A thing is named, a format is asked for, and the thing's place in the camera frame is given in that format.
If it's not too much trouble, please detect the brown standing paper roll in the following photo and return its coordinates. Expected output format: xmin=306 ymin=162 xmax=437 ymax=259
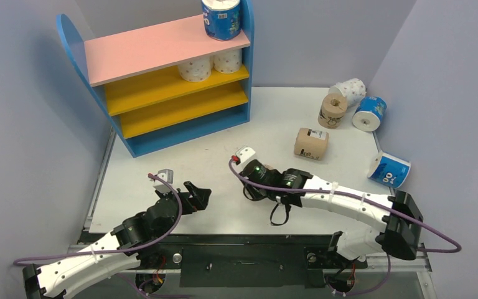
xmin=318 ymin=93 xmax=348 ymax=128

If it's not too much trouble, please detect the blue pink yellow shelf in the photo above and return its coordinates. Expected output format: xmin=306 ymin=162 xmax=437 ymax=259
xmin=56 ymin=1 xmax=255 ymax=157

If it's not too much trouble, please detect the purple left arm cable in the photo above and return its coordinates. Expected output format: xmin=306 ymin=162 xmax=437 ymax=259
xmin=13 ymin=173 xmax=190 ymax=299

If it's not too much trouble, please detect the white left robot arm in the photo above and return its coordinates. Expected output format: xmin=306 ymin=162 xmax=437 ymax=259
xmin=22 ymin=179 xmax=212 ymax=298

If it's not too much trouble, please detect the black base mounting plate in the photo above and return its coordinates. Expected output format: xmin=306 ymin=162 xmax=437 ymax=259
xmin=135 ymin=234 xmax=368 ymax=288

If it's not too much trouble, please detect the white floral paper roll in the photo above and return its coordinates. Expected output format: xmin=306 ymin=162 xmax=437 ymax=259
xmin=212 ymin=49 xmax=242 ymax=74
xmin=177 ymin=56 xmax=213 ymax=82
xmin=328 ymin=78 xmax=367 ymax=107

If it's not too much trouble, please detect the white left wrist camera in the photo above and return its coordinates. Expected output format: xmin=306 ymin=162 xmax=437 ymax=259
xmin=148 ymin=169 xmax=174 ymax=194

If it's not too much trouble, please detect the blue paper roll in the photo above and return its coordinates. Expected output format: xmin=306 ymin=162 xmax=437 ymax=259
xmin=352 ymin=97 xmax=387 ymax=132
xmin=367 ymin=151 xmax=411 ymax=189
xmin=201 ymin=0 xmax=241 ymax=40

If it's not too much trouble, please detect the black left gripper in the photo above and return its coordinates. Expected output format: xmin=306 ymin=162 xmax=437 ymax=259
xmin=157 ymin=181 xmax=210 ymax=239

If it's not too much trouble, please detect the aluminium rail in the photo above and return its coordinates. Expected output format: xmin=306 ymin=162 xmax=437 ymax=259
xmin=63 ymin=243 xmax=433 ymax=274

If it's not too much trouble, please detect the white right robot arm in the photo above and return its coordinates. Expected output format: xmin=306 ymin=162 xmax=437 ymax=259
xmin=235 ymin=159 xmax=423 ymax=266

